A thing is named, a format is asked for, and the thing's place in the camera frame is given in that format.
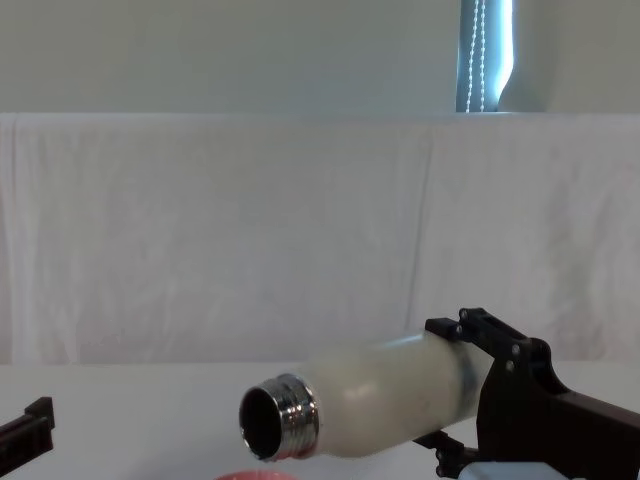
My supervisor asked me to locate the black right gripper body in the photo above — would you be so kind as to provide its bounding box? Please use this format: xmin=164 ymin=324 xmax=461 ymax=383
xmin=474 ymin=338 xmax=640 ymax=480

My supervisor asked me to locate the cream vacuum bottle steel neck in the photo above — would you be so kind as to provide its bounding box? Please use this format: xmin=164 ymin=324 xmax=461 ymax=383
xmin=238 ymin=330 xmax=495 ymax=462

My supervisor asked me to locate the white table cloth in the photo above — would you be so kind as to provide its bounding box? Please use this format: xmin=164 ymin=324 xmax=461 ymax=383
xmin=0 ymin=362 xmax=640 ymax=480

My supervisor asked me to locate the white draped backdrop cloth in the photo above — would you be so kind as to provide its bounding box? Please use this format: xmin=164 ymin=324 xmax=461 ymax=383
xmin=0 ymin=111 xmax=640 ymax=367

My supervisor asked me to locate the white curtain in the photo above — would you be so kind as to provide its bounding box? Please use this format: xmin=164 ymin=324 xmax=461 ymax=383
xmin=0 ymin=0 xmax=640 ymax=116

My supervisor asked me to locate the white bead chain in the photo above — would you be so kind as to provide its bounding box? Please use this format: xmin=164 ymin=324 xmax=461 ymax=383
xmin=464 ymin=0 xmax=488 ymax=114

